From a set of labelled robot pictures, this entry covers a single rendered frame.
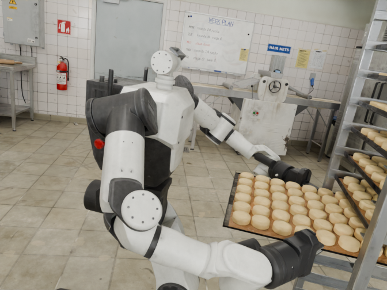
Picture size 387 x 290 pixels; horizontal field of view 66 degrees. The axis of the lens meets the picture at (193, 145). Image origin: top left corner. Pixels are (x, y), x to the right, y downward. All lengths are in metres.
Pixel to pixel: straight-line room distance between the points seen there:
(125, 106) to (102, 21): 4.47
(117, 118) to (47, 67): 4.68
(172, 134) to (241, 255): 0.39
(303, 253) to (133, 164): 0.43
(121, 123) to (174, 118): 0.21
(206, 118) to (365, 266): 0.75
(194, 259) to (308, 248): 0.29
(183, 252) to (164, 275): 0.56
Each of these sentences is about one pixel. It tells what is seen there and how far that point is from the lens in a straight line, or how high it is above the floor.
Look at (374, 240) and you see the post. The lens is 0.82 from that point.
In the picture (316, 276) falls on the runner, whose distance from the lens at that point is 1.43.
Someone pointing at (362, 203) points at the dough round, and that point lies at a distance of 1.00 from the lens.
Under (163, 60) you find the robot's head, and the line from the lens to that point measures 0.90.
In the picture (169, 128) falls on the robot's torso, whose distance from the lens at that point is 0.85.
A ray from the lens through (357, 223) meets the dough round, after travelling 1.02.
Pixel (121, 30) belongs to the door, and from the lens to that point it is 5.12.
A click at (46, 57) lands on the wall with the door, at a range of 5.35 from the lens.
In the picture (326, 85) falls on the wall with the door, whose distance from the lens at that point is 5.84.
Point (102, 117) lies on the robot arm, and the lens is 0.75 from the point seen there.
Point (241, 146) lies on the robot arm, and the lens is 1.32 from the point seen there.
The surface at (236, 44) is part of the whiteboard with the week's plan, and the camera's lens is 5.18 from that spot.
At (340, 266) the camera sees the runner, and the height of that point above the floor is 0.68.
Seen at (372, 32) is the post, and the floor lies 1.54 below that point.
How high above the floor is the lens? 1.41
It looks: 17 degrees down
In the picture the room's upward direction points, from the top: 8 degrees clockwise
